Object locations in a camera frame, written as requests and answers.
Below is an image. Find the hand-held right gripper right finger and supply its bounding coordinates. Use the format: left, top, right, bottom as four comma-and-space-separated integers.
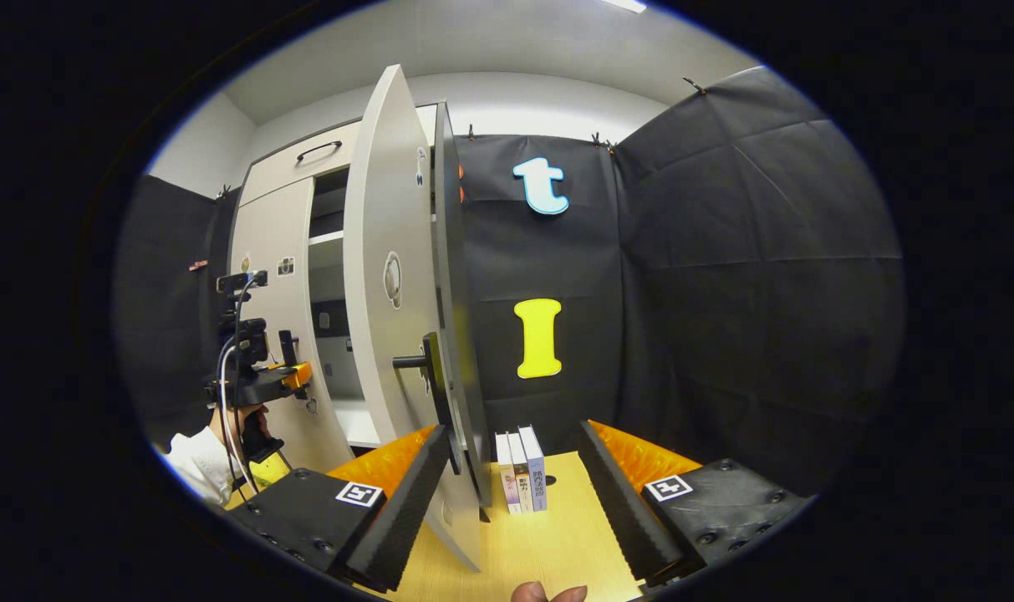
577, 420, 810, 588

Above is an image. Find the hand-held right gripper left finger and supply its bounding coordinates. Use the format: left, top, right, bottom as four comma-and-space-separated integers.
222, 425, 451, 593

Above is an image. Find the beige door with camera sticker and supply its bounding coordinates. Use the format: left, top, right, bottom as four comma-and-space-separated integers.
229, 177, 355, 473

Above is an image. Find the beige door with headphone sticker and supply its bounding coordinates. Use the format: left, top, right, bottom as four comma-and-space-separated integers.
344, 65, 482, 574

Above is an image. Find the beige double-door shoe cabinet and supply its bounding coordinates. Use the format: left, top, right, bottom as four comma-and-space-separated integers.
225, 102, 493, 513

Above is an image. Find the yellow plush toy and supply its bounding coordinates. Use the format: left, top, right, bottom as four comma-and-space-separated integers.
247, 456, 292, 490

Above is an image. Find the white and brown book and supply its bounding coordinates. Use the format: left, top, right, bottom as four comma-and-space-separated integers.
507, 431, 534, 513

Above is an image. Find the white and pink book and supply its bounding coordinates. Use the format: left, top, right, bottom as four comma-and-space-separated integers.
495, 432, 522, 515

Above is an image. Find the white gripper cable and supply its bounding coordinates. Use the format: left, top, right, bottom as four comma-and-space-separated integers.
217, 276, 265, 494

